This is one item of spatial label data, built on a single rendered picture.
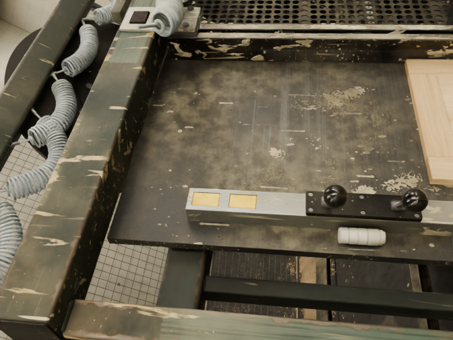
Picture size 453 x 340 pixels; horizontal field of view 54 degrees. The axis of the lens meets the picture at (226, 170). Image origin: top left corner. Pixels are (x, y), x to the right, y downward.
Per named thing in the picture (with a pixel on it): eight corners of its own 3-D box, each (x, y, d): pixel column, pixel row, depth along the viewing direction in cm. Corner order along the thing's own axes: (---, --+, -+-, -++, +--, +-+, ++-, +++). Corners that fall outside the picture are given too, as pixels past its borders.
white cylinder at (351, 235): (338, 246, 80) (383, 249, 79) (340, 237, 78) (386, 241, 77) (337, 232, 82) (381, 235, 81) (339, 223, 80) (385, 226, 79)
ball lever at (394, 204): (406, 218, 79) (432, 212, 66) (384, 216, 80) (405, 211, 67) (406, 196, 80) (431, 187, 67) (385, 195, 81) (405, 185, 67)
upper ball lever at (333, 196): (338, 214, 81) (349, 208, 68) (316, 212, 81) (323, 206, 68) (338, 193, 82) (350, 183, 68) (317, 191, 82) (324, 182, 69)
